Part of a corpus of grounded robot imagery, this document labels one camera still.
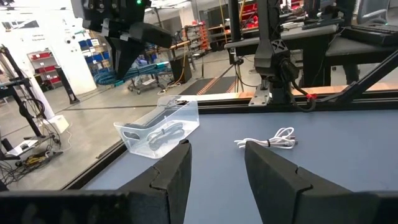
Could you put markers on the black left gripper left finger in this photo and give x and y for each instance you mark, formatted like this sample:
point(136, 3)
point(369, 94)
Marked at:
point(155, 199)

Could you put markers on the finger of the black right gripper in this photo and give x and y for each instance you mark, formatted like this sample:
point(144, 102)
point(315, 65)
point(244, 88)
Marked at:
point(124, 53)
point(152, 34)

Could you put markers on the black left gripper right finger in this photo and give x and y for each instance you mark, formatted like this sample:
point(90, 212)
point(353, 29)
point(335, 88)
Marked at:
point(280, 193)

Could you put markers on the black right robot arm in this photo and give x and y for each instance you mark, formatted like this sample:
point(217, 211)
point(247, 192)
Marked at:
point(270, 46)

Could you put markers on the stack of blue bins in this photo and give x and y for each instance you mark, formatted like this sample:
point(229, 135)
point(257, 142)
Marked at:
point(98, 57)

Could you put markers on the metal wheeled cart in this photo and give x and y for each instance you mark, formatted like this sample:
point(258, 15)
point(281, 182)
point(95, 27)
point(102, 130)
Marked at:
point(146, 82)

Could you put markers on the black floor box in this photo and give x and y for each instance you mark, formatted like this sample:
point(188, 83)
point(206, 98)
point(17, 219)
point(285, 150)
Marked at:
point(180, 70)

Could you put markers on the rack with red bins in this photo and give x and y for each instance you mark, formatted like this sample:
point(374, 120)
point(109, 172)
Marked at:
point(202, 34)

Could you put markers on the shelf with red bins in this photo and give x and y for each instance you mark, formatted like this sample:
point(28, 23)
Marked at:
point(46, 69)

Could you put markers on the clear plastic bin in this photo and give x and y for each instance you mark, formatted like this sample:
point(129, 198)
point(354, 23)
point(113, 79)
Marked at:
point(174, 115)

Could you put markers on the black hazard-striped floor mat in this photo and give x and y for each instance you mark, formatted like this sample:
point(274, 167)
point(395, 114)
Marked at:
point(214, 85)

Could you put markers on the small white floor box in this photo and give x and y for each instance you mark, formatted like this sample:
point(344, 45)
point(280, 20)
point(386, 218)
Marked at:
point(59, 123)

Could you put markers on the red storage bins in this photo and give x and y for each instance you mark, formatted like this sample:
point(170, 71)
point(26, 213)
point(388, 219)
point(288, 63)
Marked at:
point(248, 15)

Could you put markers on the black equipment stand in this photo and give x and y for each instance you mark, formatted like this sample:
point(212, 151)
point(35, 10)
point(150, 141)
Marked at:
point(12, 84)

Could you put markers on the grey side desk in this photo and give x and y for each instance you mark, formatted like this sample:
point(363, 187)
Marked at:
point(311, 32)

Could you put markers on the black upright post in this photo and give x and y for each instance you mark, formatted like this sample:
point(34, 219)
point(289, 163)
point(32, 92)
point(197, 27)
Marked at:
point(234, 25)

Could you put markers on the black aluminium table frame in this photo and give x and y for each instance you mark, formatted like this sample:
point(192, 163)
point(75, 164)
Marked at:
point(236, 105)

